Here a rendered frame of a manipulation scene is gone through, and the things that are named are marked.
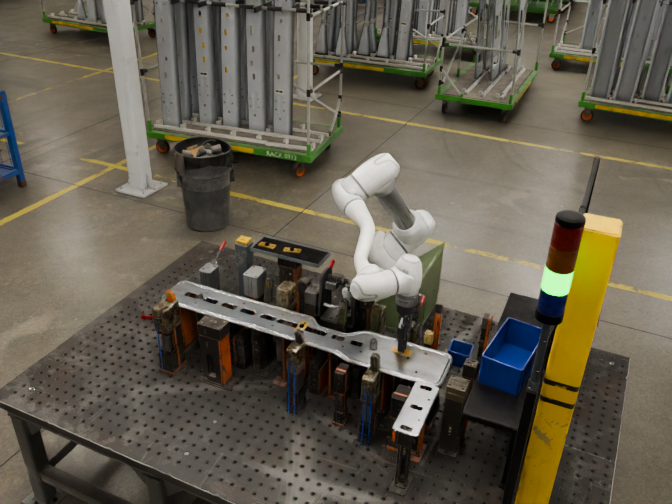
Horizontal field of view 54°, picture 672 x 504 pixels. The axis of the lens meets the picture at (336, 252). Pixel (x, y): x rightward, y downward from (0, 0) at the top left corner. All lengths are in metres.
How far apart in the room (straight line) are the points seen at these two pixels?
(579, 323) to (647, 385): 2.79
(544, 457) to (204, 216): 4.15
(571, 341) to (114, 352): 2.24
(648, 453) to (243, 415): 2.31
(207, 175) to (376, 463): 3.38
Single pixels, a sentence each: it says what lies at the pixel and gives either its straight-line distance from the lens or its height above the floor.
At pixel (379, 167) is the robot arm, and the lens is 2.91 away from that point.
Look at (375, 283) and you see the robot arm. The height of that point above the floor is 1.43.
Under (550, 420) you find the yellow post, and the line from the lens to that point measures 2.12.
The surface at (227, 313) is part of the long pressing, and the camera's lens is 3.07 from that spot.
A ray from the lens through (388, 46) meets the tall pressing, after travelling 10.43.
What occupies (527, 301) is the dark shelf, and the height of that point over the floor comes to 1.03.
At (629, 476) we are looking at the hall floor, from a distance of 4.04.
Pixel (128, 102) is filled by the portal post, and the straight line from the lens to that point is 6.42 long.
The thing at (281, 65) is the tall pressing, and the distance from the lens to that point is 6.99.
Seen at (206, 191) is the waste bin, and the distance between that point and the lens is 5.67.
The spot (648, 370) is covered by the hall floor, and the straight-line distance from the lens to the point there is 4.80.
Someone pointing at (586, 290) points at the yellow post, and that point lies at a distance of 1.85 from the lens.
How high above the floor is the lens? 2.76
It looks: 30 degrees down
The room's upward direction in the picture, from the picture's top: 1 degrees clockwise
